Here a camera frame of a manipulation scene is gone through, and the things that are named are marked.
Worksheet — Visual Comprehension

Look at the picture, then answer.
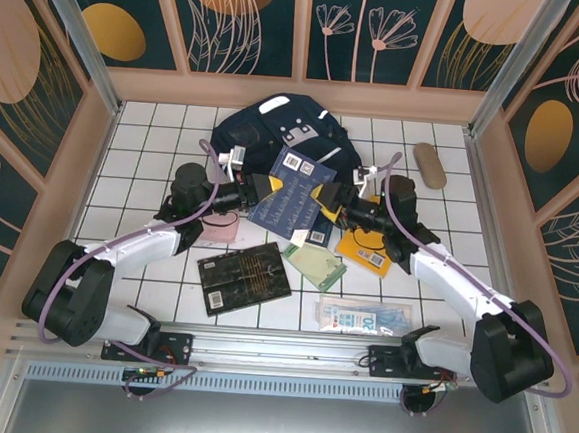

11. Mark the large blue book with barcodes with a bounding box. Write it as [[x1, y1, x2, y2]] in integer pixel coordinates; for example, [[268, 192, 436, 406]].
[[245, 142, 340, 244]]

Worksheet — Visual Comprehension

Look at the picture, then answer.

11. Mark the small dark blue book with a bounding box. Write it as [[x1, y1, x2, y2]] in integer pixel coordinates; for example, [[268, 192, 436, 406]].
[[304, 220, 335, 247]]

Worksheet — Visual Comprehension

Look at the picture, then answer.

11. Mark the tan glasses case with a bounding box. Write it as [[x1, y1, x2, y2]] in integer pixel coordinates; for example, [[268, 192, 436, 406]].
[[410, 141, 451, 192]]

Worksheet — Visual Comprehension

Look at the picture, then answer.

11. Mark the yellow book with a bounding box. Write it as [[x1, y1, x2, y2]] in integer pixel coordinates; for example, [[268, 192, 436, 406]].
[[332, 227, 396, 281]]

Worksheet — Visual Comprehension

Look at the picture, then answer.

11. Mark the green notebook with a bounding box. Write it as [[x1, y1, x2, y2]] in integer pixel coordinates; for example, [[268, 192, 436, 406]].
[[280, 239, 349, 293]]

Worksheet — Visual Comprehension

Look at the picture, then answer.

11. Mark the pink pencil case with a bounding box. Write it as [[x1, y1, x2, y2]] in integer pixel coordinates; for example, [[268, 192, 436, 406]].
[[199, 212, 241, 247]]

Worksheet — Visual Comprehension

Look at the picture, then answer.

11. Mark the navy blue backpack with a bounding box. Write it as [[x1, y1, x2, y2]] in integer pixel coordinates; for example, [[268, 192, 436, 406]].
[[206, 87, 368, 193]]

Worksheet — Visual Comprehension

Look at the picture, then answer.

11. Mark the black book with gold title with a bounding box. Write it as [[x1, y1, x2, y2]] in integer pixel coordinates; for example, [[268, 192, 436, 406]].
[[191, 235, 297, 323]]

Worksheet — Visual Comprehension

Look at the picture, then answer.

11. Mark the clear pack of face masks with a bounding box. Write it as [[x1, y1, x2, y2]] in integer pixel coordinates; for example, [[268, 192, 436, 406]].
[[315, 293, 417, 341]]

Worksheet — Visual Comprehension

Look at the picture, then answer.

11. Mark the aluminium table side rail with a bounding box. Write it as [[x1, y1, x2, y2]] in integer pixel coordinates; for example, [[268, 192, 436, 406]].
[[35, 97, 124, 324], [448, 129, 548, 355]]

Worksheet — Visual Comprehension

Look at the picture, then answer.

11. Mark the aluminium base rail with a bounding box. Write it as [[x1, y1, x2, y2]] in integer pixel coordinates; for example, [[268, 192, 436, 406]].
[[5, 307, 551, 398]]

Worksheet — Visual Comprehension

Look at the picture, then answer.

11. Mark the aluminium frame post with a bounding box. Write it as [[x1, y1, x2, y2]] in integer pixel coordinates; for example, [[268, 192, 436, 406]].
[[16, 0, 133, 117], [464, 0, 576, 147]]

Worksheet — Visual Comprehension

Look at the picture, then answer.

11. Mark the slotted grey cable duct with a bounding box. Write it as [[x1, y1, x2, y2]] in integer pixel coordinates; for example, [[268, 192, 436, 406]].
[[23, 355, 437, 412]]

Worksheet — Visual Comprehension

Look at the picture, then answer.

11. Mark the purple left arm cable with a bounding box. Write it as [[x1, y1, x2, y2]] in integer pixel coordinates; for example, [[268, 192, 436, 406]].
[[33, 126, 226, 406]]

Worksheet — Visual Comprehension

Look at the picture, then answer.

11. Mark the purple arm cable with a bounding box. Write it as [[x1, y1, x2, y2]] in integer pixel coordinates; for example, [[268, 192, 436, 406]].
[[361, 151, 579, 430], [33, 126, 226, 406]]

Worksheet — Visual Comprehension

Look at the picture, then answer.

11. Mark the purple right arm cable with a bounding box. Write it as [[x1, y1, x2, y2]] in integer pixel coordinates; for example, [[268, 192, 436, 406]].
[[361, 151, 579, 430]]

